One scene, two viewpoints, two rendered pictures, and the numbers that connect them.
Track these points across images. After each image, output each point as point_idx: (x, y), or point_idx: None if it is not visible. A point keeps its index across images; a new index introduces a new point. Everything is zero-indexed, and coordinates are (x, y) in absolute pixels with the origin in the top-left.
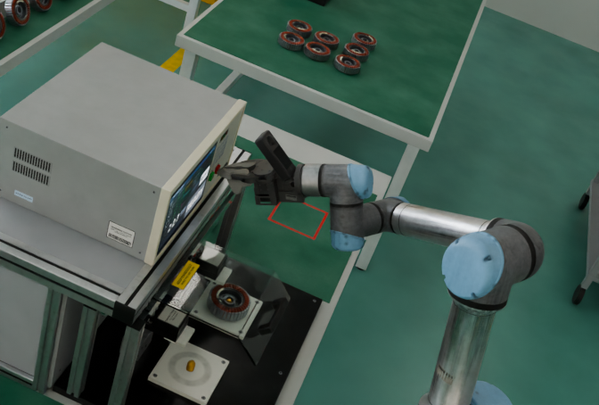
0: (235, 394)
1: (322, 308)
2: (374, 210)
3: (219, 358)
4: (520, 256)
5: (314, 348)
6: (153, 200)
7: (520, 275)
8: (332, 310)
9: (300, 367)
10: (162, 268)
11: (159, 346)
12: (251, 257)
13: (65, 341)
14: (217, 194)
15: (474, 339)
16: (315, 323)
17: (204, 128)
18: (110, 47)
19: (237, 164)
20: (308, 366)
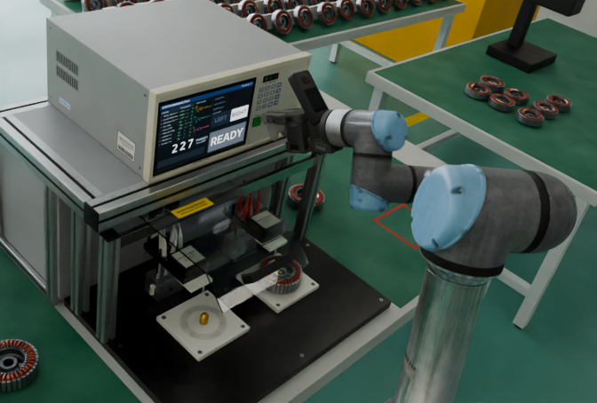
0: (239, 360)
1: (389, 311)
2: (407, 170)
3: (241, 321)
4: (518, 203)
5: (358, 344)
6: (145, 105)
7: (517, 233)
8: (401, 316)
9: (332, 358)
10: (157, 189)
11: (187, 295)
12: (337, 247)
13: None
14: (268, 147)
15: (444, 317)
16: (374, 322)
17: (244, 62)
18: None
19: (280, 110)
20: (342, 359)
